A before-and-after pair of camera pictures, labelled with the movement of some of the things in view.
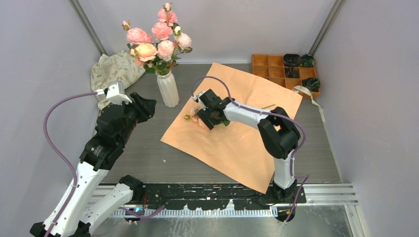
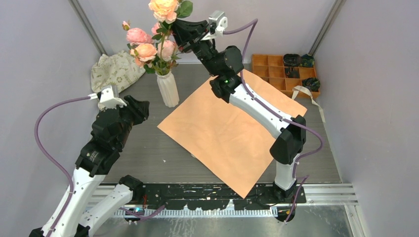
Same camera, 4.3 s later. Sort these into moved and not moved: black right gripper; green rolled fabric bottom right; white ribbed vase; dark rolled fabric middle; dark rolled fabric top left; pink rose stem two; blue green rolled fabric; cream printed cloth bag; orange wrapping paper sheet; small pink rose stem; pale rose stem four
Moved: orange wrapping paper sheet; pale rose stem four; black right gripper; pink rose stem two; small pink rose stem
Not moved: white ribbed vase; cream printed cloth bag; dark rolled fabric middle; dark rolled fabric top left; green rolled fabric bottom right; blue green rolled fabric
